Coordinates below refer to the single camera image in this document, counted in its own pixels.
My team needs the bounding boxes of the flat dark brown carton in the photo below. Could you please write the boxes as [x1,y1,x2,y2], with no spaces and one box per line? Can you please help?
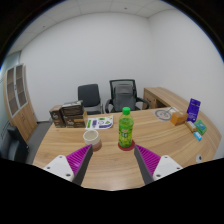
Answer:
[60,100,85,117]

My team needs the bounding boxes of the black leather sofa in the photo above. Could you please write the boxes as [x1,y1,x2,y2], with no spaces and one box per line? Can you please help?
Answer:
[0,125,30,164]

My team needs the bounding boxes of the white and brown mug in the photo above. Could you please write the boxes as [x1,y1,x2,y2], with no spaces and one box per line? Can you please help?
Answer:
[82,129,103,153]

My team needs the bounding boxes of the black mesh office chair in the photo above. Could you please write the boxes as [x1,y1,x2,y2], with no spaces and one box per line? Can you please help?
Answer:
[104,78,150,114]

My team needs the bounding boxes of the large brown cardboard carton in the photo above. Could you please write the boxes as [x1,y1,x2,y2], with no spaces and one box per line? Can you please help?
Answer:
[63,110,89,129]

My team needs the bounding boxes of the printed paper sheet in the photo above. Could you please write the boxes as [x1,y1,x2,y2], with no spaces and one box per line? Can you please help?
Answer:
[85,114,114,131]

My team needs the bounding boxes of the dark grey visitor chair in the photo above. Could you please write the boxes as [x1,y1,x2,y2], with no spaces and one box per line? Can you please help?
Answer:
[77,83,104,115]

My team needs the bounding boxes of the orange wooden box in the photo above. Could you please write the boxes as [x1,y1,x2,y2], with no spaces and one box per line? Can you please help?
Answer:
[170,111,190,127]

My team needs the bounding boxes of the purple packet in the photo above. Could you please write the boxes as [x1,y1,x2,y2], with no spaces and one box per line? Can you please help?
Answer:
[186,97,202,123]

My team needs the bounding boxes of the wooden side desk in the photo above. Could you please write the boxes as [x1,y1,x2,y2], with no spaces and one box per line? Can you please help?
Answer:
[142,87,191,110]

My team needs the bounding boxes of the wooden shelf cabinet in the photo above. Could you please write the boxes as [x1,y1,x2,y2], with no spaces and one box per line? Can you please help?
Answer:
[3,63,38,134]

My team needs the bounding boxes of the flat round red coaster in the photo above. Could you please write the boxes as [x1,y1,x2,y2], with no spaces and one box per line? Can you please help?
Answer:
[117,139,136,152]

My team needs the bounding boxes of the small beige box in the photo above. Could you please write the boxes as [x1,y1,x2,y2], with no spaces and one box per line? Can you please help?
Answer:
[185,120,198,133]

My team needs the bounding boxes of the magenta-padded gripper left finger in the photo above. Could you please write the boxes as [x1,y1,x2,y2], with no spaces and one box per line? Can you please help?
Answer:
[43,144,94,187]

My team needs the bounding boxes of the green drink bottle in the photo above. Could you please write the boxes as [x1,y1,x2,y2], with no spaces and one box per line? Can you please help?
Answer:
[118,106,135,149]

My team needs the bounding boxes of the small dark brown carton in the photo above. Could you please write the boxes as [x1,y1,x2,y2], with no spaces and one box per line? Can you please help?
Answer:
[48,105,67,129]

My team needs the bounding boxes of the small green box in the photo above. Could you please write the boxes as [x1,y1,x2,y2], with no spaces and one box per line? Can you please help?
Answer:
[193,119,208,136]

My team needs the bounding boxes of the small blue box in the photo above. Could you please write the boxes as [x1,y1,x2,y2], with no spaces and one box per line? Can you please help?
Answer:
[193,131,204,142]

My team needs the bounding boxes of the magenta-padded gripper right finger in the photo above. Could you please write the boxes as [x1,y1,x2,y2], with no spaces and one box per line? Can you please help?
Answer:
[133,144,184,186]

